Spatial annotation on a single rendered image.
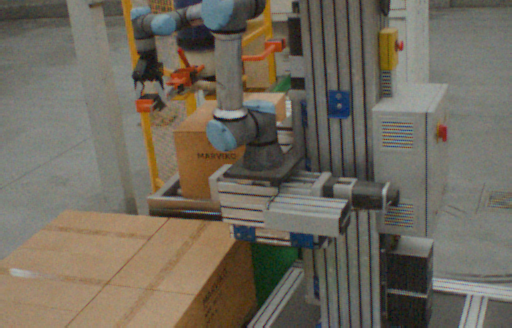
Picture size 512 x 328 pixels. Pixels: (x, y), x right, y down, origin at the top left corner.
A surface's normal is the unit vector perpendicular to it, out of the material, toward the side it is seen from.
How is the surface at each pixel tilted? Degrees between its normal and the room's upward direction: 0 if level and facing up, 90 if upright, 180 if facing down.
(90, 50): 90
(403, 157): 90
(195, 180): 90
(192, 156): 90
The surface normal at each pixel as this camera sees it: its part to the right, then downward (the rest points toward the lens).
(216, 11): -0.70, 0.20
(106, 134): -0.32, 0.35
